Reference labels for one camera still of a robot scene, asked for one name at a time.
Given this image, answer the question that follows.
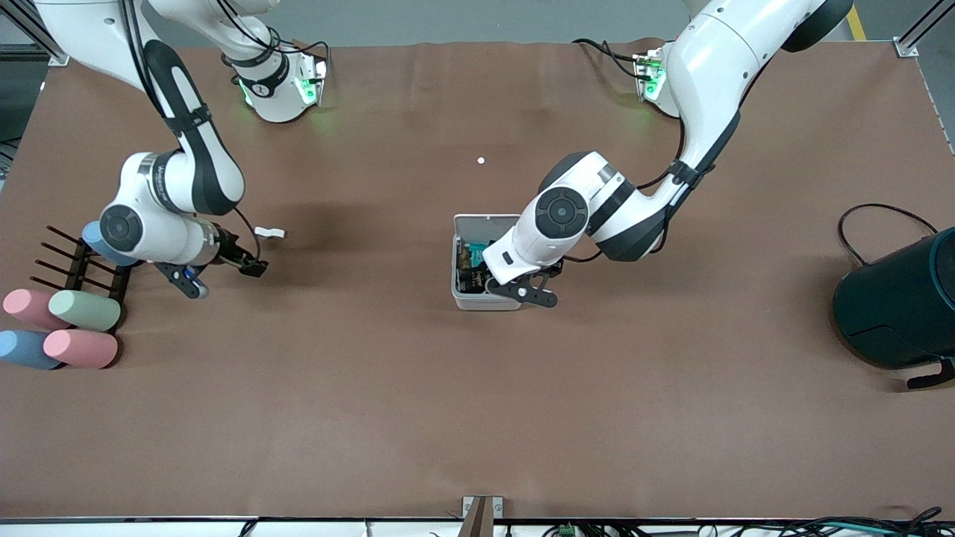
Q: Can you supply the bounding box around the light blue plastic cup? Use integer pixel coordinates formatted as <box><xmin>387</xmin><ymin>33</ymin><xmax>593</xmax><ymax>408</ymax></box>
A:
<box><xmin>81</xmin><ymin>221</ymin><xmax>114</xmax><ymax>266</ymax></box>
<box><xmin>0</xmin><ymin>330</ymin><xmax>65</xmax><ymax>371</ymax></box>

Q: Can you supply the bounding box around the white table edge rail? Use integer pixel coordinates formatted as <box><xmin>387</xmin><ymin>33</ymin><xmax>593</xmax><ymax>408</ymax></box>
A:
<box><xmin>0</xmin><ymin>518</ymin><xmax>955</xmax><ymax>537</ymax></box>

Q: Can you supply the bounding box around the dark teal electric kettle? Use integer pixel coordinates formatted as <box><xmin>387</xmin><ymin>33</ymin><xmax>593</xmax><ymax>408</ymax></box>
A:
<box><xmin>833</xmin><ymin>226</ymin><xmax>955</xmax><ymax>391</ymax></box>

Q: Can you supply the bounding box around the pale green plastic cup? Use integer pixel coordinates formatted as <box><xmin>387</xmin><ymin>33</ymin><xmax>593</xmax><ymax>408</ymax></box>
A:
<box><xmin>48</xmin><ymin>289</ymin><xmax>122</xmax><ymax>333</ymax></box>

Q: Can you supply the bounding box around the metal table edge bracket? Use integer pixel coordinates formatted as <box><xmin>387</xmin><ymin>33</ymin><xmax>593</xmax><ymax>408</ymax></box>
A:
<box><xmin>461</xmin><ymin>495</ymin><xmax>505</xmax><ymax>537</ymax></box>

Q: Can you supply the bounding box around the black cable bundle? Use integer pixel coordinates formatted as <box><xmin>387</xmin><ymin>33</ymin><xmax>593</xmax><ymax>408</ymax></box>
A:
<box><xmin>507</xmin><ymin>506</ymin><xmax>955</xmax><ymax>537</ymax></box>

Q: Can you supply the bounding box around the brown table cover sheet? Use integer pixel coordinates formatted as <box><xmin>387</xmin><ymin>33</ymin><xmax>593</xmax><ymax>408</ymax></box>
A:
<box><xmin>0</xmin><ymin>39</ymin><xmax>955</xmax><ymax>521</ymax></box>

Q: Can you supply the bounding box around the pink plastic cup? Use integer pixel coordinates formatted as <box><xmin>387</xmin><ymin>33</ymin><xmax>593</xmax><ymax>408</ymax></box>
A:
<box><xmin>2</xmin><ymin>288</ymin><xmax>72</xmax><ymax>331</ymax></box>
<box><xmin>43</xmin><ymin>329</ymin><xmax>119</xmax><ymax>371</ymax></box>

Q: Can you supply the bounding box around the black right camera mount bracket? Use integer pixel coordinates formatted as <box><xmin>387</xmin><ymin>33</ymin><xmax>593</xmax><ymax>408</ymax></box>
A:
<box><xmin>216</xmin><ymin>233</ymin><xmax>259</xmax><ymax>274</ymax></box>

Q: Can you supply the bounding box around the black kettle power cable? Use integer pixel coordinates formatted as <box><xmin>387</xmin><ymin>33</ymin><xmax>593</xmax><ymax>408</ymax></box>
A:
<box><xmin>837</xmin><ymin>202</ymin><xmax>939</xmax><ymax>268</ymax></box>

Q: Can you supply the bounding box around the black arm base cable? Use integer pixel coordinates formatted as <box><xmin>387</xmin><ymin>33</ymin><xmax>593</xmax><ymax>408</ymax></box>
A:
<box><xmin>572</xmin><ymin>37</ymin><xmax>644</xmax><ymax>83</ymax></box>

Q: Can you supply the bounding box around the black wire cup rack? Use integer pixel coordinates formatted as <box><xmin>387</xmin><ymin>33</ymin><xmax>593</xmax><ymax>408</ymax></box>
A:
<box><xmin>33</xmin><ymin>224</ymin><xmax>132</xmax><ymax>330</ymax></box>

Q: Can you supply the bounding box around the teal snack packet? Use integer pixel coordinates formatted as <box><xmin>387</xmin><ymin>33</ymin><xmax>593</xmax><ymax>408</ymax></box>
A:
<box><xmin>463</xmin><ymin>239</ymin><xmax>496</xmax><ymax>293</ymax></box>

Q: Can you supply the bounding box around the small white lidded bin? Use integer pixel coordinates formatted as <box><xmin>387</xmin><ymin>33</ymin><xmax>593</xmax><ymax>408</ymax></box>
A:
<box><xmin>451</xmin><ymin>214</ymin><xmax>524</xmax><ymax>312</ymax></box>

